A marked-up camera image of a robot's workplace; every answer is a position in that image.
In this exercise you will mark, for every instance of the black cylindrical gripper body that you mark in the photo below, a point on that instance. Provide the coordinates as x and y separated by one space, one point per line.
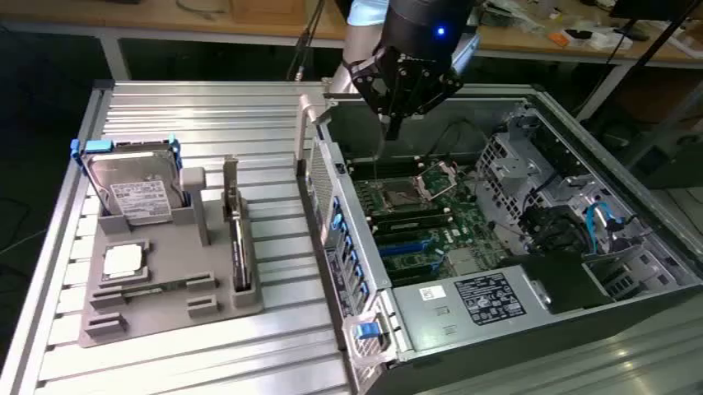
423 24

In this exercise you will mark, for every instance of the black graphics card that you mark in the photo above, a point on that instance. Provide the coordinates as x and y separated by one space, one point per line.
241 247

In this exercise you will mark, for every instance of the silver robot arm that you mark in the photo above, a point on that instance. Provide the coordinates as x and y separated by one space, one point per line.
359 45

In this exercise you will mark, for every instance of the long blue expansion slot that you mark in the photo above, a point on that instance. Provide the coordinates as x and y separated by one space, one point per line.
409 248

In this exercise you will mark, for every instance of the metal socket cover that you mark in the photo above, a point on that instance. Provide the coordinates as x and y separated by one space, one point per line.
438 179

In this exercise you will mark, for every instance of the metal disk bay cage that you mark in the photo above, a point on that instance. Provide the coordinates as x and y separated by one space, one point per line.
509 164

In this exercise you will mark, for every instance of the cluttered wooden desk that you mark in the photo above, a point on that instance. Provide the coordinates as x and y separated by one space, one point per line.
549 45

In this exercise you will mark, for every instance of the CPU socket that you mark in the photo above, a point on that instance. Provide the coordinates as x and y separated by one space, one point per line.
398 193

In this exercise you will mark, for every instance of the black installed RAM stick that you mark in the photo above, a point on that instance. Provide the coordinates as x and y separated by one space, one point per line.
409 220

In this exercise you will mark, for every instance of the green motherboard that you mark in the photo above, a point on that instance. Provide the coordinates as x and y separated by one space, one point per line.
439 234

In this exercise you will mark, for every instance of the open black PC case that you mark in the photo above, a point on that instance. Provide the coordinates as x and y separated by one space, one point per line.
605 173

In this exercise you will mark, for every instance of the black slanted pole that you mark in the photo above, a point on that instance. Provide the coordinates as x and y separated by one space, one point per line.
649 33

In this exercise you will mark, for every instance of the silver chipset heatsink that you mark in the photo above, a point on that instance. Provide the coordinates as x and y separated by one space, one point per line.
462 261

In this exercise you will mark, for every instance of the hard disk with blue carrier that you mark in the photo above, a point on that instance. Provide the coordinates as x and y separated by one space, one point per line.
135 185

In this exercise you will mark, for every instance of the grey power supply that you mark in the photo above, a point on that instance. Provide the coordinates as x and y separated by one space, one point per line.
439 304

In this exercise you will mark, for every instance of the clear clamp with blue latch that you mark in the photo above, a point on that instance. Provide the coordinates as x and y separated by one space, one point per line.
367 331

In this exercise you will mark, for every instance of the silver CPU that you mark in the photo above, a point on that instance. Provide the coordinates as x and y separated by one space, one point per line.
126 262

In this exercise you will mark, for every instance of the grey printed parts rack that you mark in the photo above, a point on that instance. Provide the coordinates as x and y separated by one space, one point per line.
165 304

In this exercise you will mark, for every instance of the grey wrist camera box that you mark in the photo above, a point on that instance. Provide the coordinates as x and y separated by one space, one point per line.
467 53

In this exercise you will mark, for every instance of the grey corner clamp bracket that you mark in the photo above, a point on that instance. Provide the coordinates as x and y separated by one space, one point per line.
309 119

